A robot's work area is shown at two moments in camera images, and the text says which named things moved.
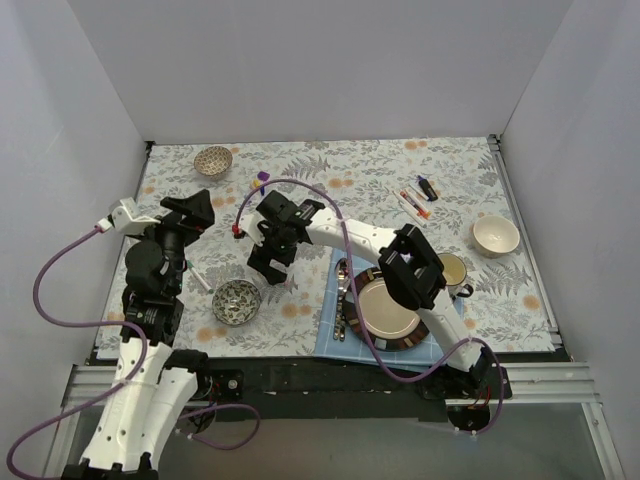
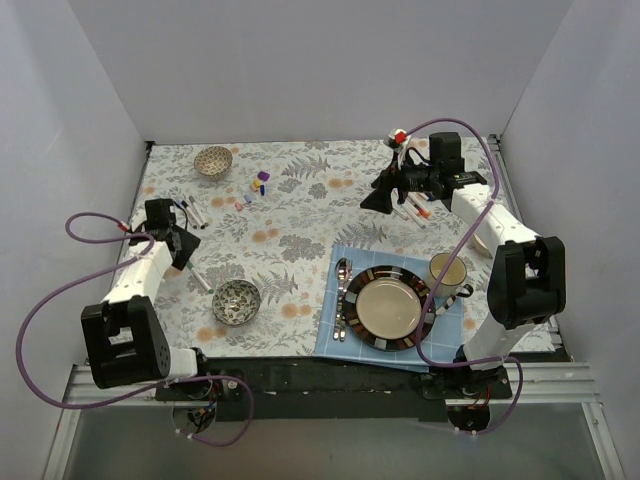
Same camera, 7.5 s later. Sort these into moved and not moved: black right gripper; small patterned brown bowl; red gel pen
Moved: black right gripper
Not moved: small patterned brown bowl; red gel pen
